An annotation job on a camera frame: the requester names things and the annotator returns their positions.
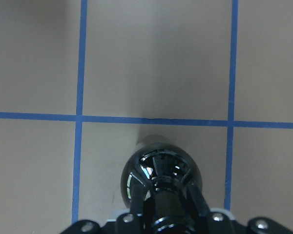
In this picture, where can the dark wine bottle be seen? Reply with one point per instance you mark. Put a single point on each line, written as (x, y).
(165, 171)

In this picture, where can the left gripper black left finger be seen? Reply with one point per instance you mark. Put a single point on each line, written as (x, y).
(137, 200)

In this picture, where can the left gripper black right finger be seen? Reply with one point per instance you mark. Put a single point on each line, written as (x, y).
(197, 203)

